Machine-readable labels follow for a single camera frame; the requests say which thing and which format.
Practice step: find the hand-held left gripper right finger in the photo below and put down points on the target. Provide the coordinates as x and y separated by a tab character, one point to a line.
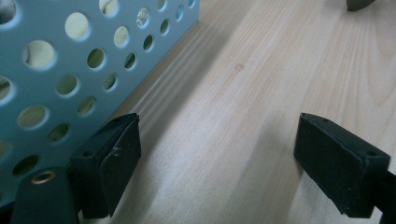
339	168

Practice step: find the dark green object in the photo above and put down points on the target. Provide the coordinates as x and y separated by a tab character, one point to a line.
358	4

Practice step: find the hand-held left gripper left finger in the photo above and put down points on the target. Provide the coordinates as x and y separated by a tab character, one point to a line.
102	174

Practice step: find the light blue perforated basket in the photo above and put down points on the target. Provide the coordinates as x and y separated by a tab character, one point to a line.
62	93

